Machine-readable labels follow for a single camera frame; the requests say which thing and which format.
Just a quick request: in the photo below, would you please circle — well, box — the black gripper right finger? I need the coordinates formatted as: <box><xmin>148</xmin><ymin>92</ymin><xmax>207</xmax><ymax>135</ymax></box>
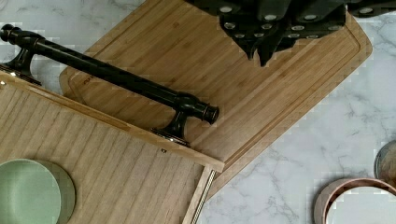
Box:
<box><xmin>257</xmin><ymin>0</ymin><xmax>395</xmax><ymax>66</ymax></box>

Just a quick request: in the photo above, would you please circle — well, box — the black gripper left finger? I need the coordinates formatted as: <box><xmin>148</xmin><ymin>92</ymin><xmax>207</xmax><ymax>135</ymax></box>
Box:
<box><xmin>186</xmin><ymin>0</ymin><xmax>293</xmax><ymax>60</ymax></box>

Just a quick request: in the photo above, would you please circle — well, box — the black drawer handle bar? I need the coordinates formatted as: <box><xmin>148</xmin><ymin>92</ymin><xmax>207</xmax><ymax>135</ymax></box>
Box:
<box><xmin>1</xmin><ymin>24</ymin><xmax>219</xmax><ymax>147</ymax></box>

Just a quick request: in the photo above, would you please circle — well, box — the wooden drawer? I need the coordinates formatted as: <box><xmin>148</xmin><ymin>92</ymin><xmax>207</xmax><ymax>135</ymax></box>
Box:
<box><xmin>0</xmin><ymin>73</ymin><xmax>224</xmax><ymax>224</ymax></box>

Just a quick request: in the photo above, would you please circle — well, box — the bamboo cutting board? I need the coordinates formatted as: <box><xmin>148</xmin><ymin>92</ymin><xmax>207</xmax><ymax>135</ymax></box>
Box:
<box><xmin>61</xmin><ymin>0</ymin><xmax>371</xmax><ymax>181</ymax></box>

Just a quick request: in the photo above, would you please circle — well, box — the glass jar with metal rim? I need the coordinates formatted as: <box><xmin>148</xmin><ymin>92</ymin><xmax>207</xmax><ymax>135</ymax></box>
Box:
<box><xmin>374</xmin><ymin>140</ymin><xmax>396</xmax><ymax>188</ymax></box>

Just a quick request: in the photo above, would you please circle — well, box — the pink rimmed white bowl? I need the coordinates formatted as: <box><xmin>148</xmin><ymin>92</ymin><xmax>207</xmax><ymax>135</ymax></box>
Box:
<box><xmin>313</xmin><ymin>178</ymin><xmax>396</xmax><ymax>224</ymax></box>

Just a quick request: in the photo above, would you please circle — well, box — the green plate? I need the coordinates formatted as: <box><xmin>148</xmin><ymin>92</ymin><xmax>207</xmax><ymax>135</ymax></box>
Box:
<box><xmin>0</xmin><ymin>159</ymin><xmax>76</xmax><ymax>224</ymax></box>

